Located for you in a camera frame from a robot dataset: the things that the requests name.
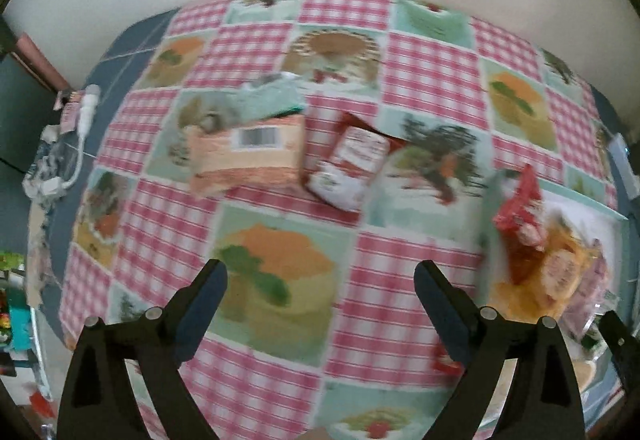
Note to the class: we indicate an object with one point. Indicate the red white snack packet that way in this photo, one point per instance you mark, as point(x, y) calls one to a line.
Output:
point(350, 164)

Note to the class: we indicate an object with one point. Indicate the checked printed picnic mat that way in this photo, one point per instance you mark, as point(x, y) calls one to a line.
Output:
point(400, 69)

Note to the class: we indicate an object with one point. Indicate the orange snack bag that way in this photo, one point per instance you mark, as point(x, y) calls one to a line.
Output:
point(515, 290)

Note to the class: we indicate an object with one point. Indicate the pale green snack packet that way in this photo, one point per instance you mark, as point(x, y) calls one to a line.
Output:
point(270, 94)

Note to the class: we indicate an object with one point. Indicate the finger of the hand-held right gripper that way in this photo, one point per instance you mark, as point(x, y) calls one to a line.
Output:
point(617, 340)

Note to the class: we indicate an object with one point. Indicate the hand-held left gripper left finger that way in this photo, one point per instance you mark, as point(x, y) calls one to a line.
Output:
point(202, 305)

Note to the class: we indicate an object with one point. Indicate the orange barcode snack packet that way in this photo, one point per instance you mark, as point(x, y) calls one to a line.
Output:
point(250, 154)

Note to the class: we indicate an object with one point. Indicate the white power strip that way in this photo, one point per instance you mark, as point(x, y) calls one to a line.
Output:
point(622, 154)

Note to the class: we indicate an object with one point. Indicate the green white snack packet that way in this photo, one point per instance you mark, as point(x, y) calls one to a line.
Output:
point(595, 342)

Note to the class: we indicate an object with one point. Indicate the pink snack bag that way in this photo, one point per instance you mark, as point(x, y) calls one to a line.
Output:
point(597, 270)

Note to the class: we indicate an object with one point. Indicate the red snack bag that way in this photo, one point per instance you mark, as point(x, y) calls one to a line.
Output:
point(520, 205)

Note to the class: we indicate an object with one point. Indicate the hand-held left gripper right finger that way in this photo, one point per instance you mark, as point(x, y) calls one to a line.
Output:
point(445, 310)

